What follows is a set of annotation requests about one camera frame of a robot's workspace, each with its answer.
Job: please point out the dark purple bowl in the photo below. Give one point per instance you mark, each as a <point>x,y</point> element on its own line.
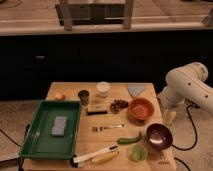
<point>159,136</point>

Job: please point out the white lidded jar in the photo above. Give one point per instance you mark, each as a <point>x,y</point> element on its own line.
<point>103,89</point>

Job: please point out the orange bowl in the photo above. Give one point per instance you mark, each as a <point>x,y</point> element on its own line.
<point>140,109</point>

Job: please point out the grey triangular cloth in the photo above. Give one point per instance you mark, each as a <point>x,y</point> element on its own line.
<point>135,90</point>

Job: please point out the dark metal cup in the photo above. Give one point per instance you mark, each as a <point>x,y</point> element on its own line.
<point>84,97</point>

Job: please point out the yellow corn cob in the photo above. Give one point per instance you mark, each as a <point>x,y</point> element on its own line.
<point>104,157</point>

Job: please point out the light green cup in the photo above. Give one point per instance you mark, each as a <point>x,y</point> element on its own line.
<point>138,153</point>

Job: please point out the bunch of dark grapes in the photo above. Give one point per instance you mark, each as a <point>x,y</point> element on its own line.
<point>118,105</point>

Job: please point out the wooden brush block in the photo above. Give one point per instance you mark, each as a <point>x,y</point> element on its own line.
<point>96,109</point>

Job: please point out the grey blue sponge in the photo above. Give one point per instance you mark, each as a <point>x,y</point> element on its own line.
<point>59,126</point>

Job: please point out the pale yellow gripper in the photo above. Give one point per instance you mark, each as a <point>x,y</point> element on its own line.
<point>168,116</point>

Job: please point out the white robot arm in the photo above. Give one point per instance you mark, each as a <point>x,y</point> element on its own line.
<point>186,82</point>

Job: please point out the green plastic tray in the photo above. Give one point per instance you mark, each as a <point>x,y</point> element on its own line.
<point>40,142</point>

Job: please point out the wooden stool frame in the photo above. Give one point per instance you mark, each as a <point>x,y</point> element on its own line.
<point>73,13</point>

